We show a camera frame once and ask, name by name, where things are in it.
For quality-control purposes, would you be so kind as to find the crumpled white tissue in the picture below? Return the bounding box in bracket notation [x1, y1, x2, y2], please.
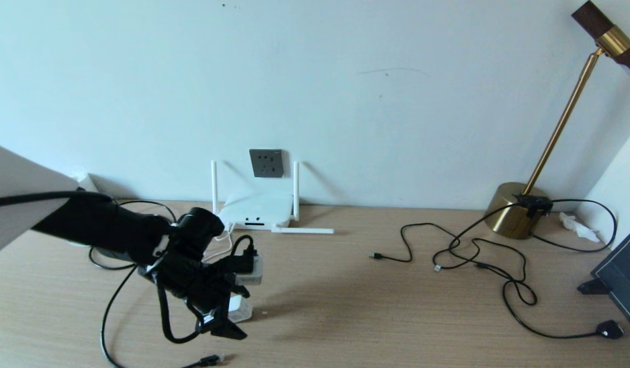
[559, 212, 600, 243]

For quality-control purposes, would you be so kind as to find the brass desk lamp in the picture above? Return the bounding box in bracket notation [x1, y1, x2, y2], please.
[484, 0, 630, 240]

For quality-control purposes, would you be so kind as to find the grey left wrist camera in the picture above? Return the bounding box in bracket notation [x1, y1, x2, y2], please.
[235, 254, 264, 286]

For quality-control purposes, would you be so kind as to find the white paper roll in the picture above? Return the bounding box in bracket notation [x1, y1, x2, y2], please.
[75, 173, 98, 194]

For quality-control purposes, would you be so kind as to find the black cable bundle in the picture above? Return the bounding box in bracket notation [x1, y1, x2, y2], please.
[446, 197, 625, 339]

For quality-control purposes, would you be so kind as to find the white router with antennas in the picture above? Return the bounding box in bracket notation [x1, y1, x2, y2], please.
[211, 160, 335, 235]

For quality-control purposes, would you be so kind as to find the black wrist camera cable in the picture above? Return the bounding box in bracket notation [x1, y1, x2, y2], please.
[0, 191, 258, 344]

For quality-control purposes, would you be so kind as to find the black ethernet cable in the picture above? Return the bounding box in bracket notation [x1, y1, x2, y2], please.
[88, 199, 226, 368]

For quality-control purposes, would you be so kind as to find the black usb charging cable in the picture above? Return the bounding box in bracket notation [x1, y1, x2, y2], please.
[370, 223, 501, 271]

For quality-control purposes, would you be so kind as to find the white power adapter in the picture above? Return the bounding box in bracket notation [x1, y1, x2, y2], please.
[227, 295, 254, 324]

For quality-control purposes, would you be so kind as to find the grey wall socket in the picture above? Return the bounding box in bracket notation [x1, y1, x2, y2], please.
[249, 149, 284, 178]

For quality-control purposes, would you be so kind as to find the white adapter cable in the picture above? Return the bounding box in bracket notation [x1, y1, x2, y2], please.
[202, 227, 236, 264]

